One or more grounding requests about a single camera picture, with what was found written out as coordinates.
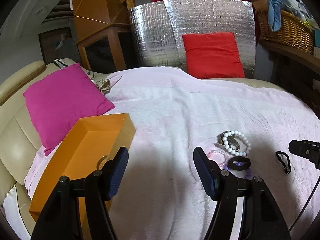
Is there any thin black hair tie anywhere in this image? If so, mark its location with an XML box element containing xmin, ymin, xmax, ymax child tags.
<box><xmin>275</xmin><ymin>151</ymin><xmax>292</xmax><ymax>175</ymax></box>

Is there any purple bead bracelet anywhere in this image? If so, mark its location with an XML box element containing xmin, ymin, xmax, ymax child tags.
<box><xmin>224</xmin><ymin>161</ymin><xmax>252</xmax><ymax>178</ymax></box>

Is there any thick black hair scrunchie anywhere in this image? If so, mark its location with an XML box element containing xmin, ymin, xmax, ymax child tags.
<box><xmin>227</xmin><ymin>156</ymin><xmax>251</xmax><ymax>171</ymax></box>

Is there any metal wristwatch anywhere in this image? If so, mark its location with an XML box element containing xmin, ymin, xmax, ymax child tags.
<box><xmin>217</xmin><ymin>131</ymin><xmax>240</xmax><ymax>151</ymax></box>

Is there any pink crystal bead bracelet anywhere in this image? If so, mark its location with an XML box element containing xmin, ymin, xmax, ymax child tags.
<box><xmin>206</xmin><ymin>148</ymin><xmax>230</xmax><ymax>167</ymax></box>

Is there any white pearl bracelet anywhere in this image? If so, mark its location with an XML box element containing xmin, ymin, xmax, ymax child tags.
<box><xmin>222</xmin><ymin>129</ymin><xmax>252</xmax><ymax>157</ymax></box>

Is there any silver metal bangle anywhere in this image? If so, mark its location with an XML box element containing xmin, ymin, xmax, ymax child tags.
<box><xmin>96</xmin><ymin>155</ymin><xmax>108</xmax><ymax>170</ymax></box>

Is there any white cloth on sofa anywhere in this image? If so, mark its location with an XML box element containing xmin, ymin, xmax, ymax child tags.
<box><xmin>3</xmin><ymin>186</ymin><xmax>31</xmax><ymax>240</ymax></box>

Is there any pale pink towel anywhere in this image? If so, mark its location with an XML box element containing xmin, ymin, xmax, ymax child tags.
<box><xmin>24</xmin><ymin>67</ymin><xmax>319</xmax><ymax>239</ymax></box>

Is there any orange cardboard box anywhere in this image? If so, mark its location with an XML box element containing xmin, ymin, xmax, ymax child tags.
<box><xmin>29</xmin><ymin>113</ymin><xmax>135</xmax><ymax>239</ymax></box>

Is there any beige leather sofa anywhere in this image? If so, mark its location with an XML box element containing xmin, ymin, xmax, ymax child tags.
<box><xmin>0</xmin><ymin>57</ymin><xmax>83</xmax><ymax>239</ymax></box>

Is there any magenta pillow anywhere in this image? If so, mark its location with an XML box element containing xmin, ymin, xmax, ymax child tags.
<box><xmin>23</xmin><ymin>63</ymin><xmax>115</xmax><ymax>156</ymax></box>

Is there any wicker basket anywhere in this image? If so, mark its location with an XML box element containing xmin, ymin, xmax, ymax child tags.
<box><xmin>255</xmin><ymin>9</ymin><xmax>315</xmax><ymax>55</ymax></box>

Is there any red pillow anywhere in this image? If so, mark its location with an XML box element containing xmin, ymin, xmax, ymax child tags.
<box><xmin>182</xmin><ymin>32</ymin><xmax>245</xmax><ymax>79</ymax></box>

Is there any patterned fabric pouch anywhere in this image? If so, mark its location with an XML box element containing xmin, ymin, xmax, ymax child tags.
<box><xmin>87</xmin><ymin>71</ymin><xmax>111</xmax><ymax>95</ymax></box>

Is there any blue cloth in basket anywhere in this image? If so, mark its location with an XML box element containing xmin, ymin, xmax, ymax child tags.
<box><xmin>267</xmin><ymin>0</ymin><xmax>286</xmax><ymax>32</ymax></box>

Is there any silver insulation foil sheet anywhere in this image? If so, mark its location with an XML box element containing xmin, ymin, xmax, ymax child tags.
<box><xmin>130</xmin><ymin>0</ymin><xmax>255</xmax><ymax>78</ymax></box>

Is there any wooden cabinet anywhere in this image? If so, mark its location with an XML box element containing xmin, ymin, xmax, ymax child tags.
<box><xmin>72</xmin><ymin>0</ymin><xmax>138</xmax><ymax>73</ymax></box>

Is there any black cable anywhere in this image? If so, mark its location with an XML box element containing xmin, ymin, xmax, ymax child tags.
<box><xmin>288</xmin><ymin>169</ymin><xmax>320</xmax><ymax>231</ymax></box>

